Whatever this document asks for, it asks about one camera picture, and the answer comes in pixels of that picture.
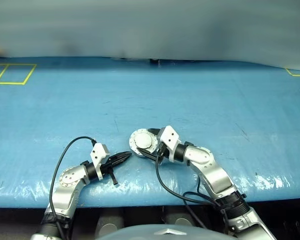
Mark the grey robot torso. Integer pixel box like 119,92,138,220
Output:
94,223,232,240

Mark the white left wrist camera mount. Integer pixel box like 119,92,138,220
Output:
89,142,111,181

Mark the blue plastic table cover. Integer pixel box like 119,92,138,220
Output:
0,55,300,209

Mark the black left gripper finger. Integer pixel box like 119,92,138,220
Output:
108,151,133,164
110,154,132,168

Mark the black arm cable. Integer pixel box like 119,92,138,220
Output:
154,154,230,235
48,136,98,240

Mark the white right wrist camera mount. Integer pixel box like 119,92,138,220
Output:
157,125,181,161

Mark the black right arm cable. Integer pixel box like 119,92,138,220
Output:
154,154,230,235

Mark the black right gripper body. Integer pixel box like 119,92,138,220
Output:
154,141,170,165

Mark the grey rounded shape under table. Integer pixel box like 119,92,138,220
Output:
96,209,125,237
163,208,196,227

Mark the round hinged motor lid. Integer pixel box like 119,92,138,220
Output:
128,128,159,155

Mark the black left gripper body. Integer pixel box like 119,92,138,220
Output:
101,159,120,186

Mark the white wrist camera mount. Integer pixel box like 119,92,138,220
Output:
89,142,111,181
157,125,181,161

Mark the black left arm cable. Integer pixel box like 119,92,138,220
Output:
48,136,98,240

